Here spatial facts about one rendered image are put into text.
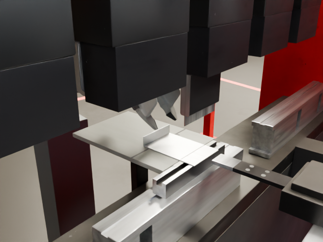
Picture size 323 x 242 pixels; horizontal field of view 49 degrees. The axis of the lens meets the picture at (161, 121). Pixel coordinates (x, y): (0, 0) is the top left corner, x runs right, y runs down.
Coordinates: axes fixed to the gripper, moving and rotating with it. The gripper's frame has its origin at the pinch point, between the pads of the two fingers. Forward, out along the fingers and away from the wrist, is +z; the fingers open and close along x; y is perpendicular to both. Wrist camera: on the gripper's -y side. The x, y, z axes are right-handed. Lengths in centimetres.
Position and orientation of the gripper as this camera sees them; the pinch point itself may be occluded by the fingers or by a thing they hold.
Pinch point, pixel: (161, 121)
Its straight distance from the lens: 73.8
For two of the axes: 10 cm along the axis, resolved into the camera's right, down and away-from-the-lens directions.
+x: 6.3, -3.0, 7.1
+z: 5.0, 8.6, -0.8
